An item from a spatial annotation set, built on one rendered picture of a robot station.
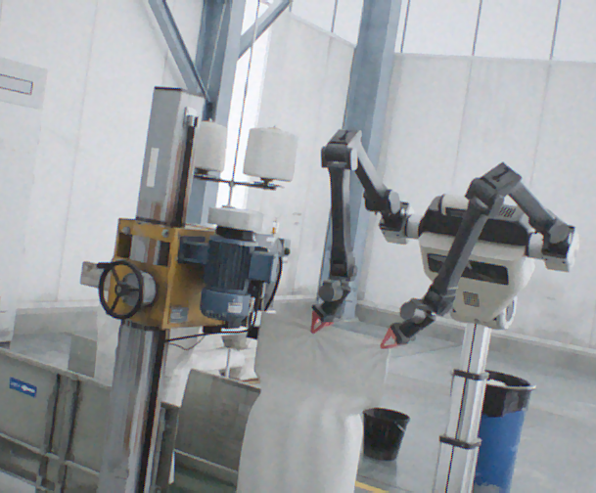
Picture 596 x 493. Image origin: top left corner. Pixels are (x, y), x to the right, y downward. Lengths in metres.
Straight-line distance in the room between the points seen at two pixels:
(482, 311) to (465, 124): 8.28
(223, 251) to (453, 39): 9.26
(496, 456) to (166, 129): 2.97
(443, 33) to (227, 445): 8.86
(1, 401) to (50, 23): 4.61
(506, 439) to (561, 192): 6.24
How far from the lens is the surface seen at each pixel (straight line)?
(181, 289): 2.76
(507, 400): 4.94
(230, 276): 2.65
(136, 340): 2.79
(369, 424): 5.43
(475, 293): 3.16
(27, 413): 3.52
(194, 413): 3.64
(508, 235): 3.04
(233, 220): 2.62
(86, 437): 3.31
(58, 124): 7.78
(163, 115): 2.76
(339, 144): 2.77
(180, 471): 3.50
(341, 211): 2.79
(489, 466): 5.03
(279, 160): 2.76
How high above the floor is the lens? 1.48
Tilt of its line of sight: 3 degrees down
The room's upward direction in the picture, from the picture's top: 9 degrees clockwise
